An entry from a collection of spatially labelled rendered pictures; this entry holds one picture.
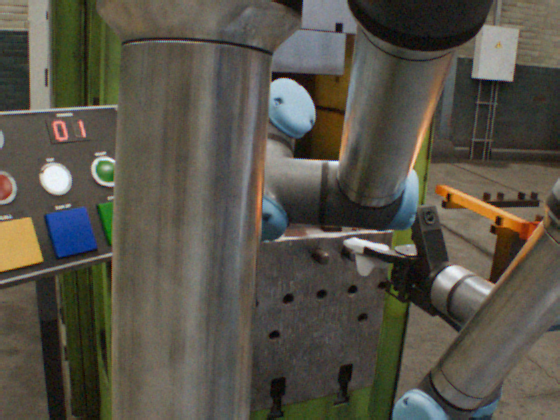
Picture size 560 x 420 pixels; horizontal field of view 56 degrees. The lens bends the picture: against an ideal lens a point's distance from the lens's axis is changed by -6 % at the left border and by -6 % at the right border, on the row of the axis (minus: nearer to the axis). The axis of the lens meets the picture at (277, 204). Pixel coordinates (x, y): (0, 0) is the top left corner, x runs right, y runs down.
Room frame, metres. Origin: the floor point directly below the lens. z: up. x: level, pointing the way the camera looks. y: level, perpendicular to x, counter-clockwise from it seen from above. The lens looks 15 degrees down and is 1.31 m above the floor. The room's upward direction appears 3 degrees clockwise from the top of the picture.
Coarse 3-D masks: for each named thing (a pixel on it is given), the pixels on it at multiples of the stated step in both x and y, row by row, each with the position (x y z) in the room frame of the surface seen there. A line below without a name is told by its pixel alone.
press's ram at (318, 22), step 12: (312, 0) 1.24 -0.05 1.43; (324, 0) 1.25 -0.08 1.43; (336, 0) 1.27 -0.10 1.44; (312, 12) 1.24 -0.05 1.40; (324, 12) 1.25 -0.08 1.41; (336, 12) 1.27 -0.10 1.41; (348, 12) 1.28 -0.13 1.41; (312, 24) 1.24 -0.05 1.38; (324, 24) 1.26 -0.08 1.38; (336, 24) 1.30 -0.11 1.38; (348, 24) 1.28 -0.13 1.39
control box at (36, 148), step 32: (0, 128) 0.86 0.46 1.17; (32, 128) 0.90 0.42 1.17; (96, 128) 0.99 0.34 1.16; (0, 160) 0.83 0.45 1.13; (32, 160) 0.87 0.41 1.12; (64, 160) 0.91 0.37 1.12; (96, 160) 0.95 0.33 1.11; (32, 192) 0.84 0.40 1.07; (64, 192) 0.88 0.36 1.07; (96, 192) 0.92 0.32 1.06; (96, 224) 0.89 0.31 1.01; (96, 256) 0.86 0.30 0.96; (0, 288) 0.77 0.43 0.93
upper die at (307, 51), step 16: (304, 32) 1.24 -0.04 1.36; (320, 32) 1.25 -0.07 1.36; (336, 32) 1.27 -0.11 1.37; (288, 48) 1.22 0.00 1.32; (304, 48) 1.24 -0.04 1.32; (320, 48) 1.25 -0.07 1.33; (336, 48) 1.27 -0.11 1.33; (288, 64) 1.22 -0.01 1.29; (304, 64) 1.24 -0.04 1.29; (320, 64) 1.25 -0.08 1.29; (336, 64) 1.27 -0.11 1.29
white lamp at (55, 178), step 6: (48, 168) 0.88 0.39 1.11; (54, 168) 0.88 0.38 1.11; (60, 168) 0.89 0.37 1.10; (48, 174) 0.87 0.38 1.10; (54, 174) 0.88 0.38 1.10; (60, 174) 0.89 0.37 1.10; (66, 174) 0.89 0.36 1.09; (48, 180) 0.87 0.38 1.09; (54, 180) 0.87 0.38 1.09; (60, 180) 0.88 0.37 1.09; (66, 180) 0.89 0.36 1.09; (48, 186) 0.86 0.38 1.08; (54, 186) 0.87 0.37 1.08; (60, 186) 0.87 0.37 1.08
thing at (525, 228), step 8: (440, 192) 1.43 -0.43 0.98; (448, 192) 1.39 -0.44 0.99; (456, 192) 1.38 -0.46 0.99; (456, 200) 1.35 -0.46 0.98; (464, 200) 1.32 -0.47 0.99; (472, 200) 1.30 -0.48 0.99; (480, 200) 1.30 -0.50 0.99; (472, 208) 1.29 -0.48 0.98; (480, 208) 1.26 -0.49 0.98; (488, 208) 1.23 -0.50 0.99; (496, 208) 1.24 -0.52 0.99; (488, 216) 1.23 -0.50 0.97; (504, 216) 1.17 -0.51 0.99; (512, 216) 1.17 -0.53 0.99; (504, 224) 1.17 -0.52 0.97; (512, 224) 1.14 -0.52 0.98; (520, 224) 1.12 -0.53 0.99; (528, 224) 1.10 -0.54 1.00; (536, 224) 1.08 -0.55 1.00; (520, 232) 1.11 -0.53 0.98; (528, 232) 1.10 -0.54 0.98
